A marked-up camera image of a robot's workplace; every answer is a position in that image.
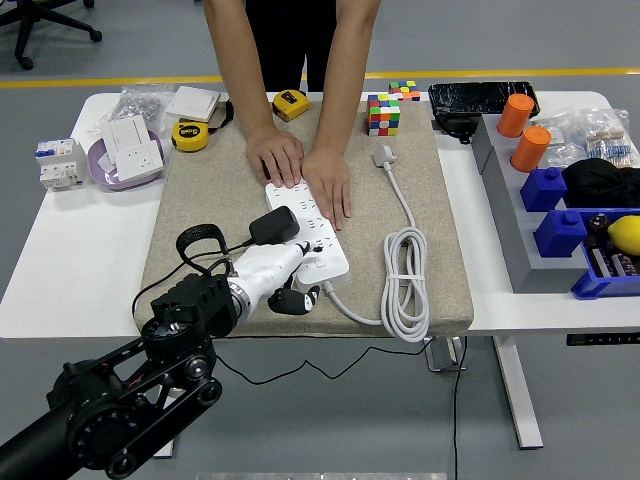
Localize large colourful puzzle cube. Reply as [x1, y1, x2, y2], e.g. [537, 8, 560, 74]
[366, 92, 403, 137]

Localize white wall switch plate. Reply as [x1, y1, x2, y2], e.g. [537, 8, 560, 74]
[164, 85, 222, 123]

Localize black cracked flat tray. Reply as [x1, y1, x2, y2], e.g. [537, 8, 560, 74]
[428, 81, 542, 121]

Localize black office chair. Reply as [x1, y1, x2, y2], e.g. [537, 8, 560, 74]
[0, 0, 104, 71]

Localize black strap loop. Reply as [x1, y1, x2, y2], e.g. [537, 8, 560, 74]
[207, 97, 236, 135]

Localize white power strip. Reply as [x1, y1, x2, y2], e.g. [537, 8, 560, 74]
[263, 180, 351, 292]

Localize white table leg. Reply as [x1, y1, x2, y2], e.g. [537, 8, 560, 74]
[492, 335, 545, 450]
[148, 338, 190, 459]

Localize yellow lemon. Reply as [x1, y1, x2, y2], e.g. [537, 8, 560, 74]
[606, 215, 640, 257]

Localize clear bag of resistors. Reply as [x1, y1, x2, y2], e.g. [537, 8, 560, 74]
[582, 107, 639, 169]

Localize dark batteries in bin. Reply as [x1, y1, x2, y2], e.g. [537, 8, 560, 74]
[589, 244, 640, 279]

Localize person's right hand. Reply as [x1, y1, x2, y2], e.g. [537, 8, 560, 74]
[246, 127, 305, 190]

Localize black plug adapter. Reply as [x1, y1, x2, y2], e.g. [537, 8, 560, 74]
[248, 205, 301, 246]

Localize purple bowl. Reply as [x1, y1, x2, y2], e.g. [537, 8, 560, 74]
[87, 130, 167, 192]

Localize black hanging cable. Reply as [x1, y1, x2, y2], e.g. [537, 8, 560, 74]
[451, 335, 469, 480]

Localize orange cylinder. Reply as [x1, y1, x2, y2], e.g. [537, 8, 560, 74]
[496, 93, 536, 140]
[510, 125, 553, 174]

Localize white circuit breaker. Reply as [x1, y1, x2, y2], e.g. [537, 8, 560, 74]
[34, 138, 89, 192]

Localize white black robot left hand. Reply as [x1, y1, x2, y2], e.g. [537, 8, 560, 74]
[232, 238, 326, 316]

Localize clear bag of screws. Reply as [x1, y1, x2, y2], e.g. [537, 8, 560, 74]
[102, 84, 176, 131]

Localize person's left hand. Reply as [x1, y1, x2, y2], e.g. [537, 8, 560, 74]
[301, 149, 354, 232]

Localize blue plastic bin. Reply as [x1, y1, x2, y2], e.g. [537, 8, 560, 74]
[571, 208, 640, 301]

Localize grey-brown fabric mat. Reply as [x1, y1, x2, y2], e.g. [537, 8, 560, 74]
[133, 99, 476, 340]

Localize thin black adapter cord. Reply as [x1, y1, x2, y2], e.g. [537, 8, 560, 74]
[131, 238, 434, 386]

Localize black table control panel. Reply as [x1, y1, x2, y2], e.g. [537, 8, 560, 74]
[566, 332, 640, 347]

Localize small colourful puzzle cube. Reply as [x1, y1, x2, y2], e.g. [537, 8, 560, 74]
[388, 79, 422, 103]

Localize square yellow tape measure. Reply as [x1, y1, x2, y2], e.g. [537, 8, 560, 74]
[272, 88, 311, 123]

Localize blue block with knob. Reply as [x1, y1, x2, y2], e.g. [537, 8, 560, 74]
[533, 209, 589, 259]
[520, 167, 570, 213]

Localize round yellow tape measure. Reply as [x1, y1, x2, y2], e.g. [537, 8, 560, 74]
[171, 118, 210, 153]

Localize clear bag of small parts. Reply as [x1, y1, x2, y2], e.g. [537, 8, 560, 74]
[530, 112, 594, 169]

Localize white wall socket plate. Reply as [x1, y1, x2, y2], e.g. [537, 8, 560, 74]
[115, 141, 166, 184]

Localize white power strip cable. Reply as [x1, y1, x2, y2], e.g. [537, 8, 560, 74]
[323, 143, 432, 345]

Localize white blank switch plate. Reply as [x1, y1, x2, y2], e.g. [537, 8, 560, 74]
[108, 114, 152, 154]

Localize grey stepped block holder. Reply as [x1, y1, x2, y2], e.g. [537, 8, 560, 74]
[472, 115, 589, 295]

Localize black cloth bundle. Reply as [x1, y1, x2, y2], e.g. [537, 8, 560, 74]
[562, 158, 640, 210]

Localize metal bracket under table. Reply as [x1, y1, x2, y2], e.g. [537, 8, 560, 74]
[424, 335, 467, 374]

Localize person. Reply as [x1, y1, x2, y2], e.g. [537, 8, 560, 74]
[244, 0, 341, 94]

